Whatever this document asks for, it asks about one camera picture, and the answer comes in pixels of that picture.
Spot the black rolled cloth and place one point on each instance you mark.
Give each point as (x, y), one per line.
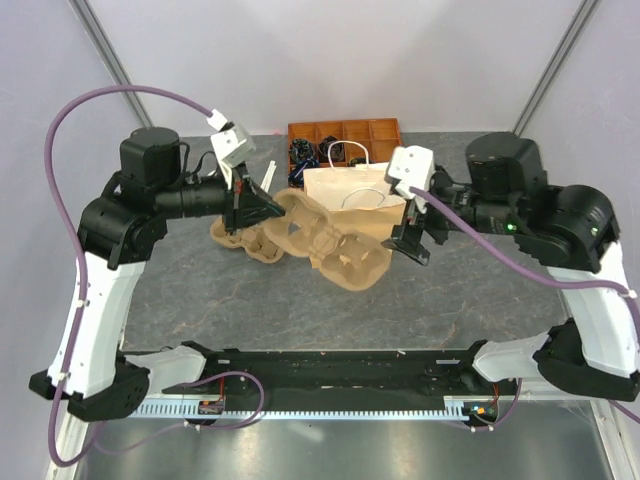
(331, 149)

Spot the left white wrapped straw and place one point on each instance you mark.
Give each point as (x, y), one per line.
(268, 176)

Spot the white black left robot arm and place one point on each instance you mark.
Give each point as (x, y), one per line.
(117, 234)

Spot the orange wooden compartment tray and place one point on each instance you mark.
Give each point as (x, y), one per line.
(379, 136)

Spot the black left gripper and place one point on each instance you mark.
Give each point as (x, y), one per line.
(245, 203)

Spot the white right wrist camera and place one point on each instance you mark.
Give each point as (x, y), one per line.
(410, 167)

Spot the aluminium frame post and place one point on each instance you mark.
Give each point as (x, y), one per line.
(100, 39)
(570, 38)

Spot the pulp cardboard cup carrier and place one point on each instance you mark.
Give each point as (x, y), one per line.
(350, 259)

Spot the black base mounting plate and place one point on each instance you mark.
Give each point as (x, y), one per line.
(356, 378)

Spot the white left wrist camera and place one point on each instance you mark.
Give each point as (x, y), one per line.
(232, 145)

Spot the blue striped rolled cloth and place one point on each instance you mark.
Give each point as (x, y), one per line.
(296, 176)

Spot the aluminium frame post left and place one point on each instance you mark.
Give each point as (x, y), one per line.
(100, 39)

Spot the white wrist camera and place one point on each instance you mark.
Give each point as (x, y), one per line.
(410, 167)
(232, 145)

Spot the aluminium frame post right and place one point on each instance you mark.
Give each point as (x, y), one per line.
(570, 38)

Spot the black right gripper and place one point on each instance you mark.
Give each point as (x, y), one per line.
(411, 230)

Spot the dark patterned rolled cloth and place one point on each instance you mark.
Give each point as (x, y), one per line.
(301, 149)

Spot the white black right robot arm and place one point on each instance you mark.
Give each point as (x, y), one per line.
(571, 231)

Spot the brown paper bag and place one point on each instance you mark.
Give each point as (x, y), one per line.
(357, 197)

